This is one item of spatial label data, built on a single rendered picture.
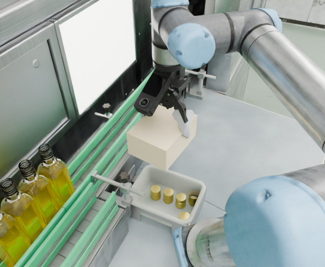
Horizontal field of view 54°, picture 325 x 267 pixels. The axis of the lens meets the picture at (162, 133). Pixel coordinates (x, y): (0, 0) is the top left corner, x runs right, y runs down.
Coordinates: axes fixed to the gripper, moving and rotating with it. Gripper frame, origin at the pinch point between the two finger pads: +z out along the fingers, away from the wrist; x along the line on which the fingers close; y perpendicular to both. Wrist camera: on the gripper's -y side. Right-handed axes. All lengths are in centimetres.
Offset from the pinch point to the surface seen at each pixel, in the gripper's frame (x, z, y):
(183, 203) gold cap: -6.9, 30.5, 1.8
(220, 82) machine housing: 13, 29, 72
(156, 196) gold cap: 2.2, 30.9, -0.2
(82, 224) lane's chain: 10.8, 22.5, -24.7
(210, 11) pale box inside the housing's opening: 25, 0, 80
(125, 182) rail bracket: 3.9, 11.4, -12.9
